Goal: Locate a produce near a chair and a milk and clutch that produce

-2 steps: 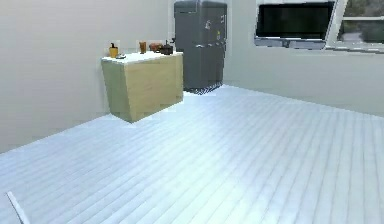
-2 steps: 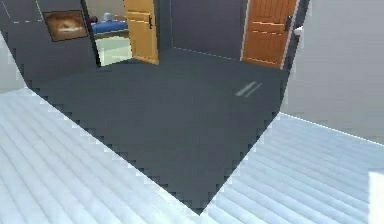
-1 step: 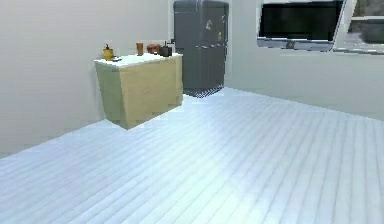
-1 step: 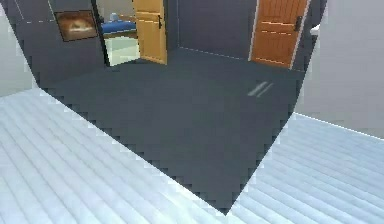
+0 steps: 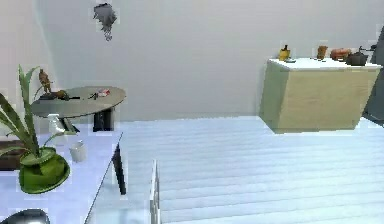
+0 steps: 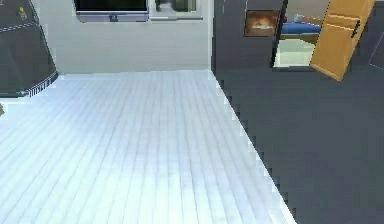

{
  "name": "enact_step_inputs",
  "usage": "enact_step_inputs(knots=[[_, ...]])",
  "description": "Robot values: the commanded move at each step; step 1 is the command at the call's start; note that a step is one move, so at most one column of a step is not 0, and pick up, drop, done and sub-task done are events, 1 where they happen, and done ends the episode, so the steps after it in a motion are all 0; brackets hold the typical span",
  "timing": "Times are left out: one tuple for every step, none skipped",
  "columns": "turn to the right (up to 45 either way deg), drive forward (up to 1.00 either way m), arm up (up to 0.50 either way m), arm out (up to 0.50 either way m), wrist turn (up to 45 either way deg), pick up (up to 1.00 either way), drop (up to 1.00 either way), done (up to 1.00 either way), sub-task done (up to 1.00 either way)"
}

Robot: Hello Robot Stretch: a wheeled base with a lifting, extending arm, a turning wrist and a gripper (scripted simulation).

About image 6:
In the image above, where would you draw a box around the black television set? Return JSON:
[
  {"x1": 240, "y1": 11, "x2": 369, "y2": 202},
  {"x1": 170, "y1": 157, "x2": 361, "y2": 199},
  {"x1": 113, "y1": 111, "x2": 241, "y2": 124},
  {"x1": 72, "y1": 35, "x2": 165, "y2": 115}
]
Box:
[{"x1": 73, "y1": 0, "x2": 150, "y2": 24}]

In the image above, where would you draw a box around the black door handle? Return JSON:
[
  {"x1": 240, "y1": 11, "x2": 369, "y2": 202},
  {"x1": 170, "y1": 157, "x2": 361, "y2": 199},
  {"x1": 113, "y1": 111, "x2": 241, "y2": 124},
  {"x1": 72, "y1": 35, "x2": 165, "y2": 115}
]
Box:
[{"x1": 350, "y1": 19, "x2": 362, "y2": 39}]

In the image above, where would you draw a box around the brown framed wall picture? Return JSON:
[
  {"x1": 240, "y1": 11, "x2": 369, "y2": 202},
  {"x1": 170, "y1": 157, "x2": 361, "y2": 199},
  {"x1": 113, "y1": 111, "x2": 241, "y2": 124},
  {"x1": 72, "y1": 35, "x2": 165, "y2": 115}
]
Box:
[{"x1": 243, "y1": 9, "x2": 281, "y2": 38}]

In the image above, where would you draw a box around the grey framed window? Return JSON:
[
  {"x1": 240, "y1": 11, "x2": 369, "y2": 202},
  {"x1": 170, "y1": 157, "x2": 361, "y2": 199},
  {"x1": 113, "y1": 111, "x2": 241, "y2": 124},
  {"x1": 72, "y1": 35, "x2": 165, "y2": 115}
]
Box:
[{"x1": 148, "y1": 0, "x2": 204, "y2": 22}]

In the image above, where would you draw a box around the light wooden room door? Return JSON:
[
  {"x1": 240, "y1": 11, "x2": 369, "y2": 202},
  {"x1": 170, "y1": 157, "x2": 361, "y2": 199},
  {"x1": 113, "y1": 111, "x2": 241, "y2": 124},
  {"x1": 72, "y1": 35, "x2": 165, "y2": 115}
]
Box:
[{"x1": 309, "y1": 0, "x2": 377, "y2": 82}]

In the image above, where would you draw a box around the blue bed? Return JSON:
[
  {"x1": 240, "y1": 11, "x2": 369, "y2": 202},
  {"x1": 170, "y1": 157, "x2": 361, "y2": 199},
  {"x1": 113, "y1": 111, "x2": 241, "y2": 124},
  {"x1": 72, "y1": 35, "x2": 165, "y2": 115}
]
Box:
[{"x1": 279, "y1": 14, "x2": 324, "y2": 46}]

